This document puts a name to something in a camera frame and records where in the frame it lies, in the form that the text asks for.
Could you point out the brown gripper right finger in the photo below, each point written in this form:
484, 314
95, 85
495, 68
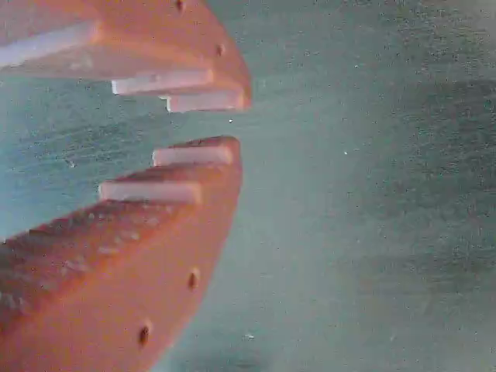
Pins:
155, 42

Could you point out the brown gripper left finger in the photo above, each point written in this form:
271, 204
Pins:
128, 271

